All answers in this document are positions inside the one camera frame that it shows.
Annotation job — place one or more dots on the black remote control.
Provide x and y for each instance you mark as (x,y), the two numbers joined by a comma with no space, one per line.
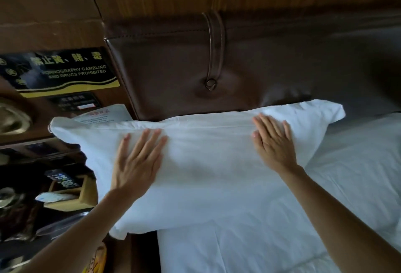
(62,179)

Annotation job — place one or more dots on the person's right hand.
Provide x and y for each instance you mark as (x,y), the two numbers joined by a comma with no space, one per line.
(275,150)

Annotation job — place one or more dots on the clear acrylic holder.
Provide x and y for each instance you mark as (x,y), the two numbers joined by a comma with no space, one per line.
(59,227)

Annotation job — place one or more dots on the small grey cup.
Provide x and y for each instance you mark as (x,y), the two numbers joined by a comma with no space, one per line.
(6,197)

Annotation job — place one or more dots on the brown leather headboard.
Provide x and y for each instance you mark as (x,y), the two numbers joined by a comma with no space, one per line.
(163,72)

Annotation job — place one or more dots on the white bed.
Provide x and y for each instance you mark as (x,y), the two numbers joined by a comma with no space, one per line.
(360,163)

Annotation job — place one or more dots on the person's left hand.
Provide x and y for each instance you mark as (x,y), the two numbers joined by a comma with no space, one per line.
(134,172)

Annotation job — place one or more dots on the white paper card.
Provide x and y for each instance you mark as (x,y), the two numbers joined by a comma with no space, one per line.
(106,114)

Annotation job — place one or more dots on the white pillow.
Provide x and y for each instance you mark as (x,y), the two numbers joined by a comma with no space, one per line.
(213,163)

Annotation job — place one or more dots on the white tissue packet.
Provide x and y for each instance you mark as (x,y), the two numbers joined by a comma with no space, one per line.
(53,197)

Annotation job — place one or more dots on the black yellow warning sign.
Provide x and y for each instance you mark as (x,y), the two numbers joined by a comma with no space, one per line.
(62,72)

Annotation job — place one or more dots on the person's right forearm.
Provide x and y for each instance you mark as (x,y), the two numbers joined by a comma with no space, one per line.
(338,225)

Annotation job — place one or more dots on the small black plaque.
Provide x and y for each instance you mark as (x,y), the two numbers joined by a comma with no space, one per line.
(72,102)

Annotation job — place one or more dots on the yellow drink bottle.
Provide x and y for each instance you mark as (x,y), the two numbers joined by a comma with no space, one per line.
(97,260)

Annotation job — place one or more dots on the wooden tissue box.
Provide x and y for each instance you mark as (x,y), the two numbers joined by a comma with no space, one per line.
(84,197)

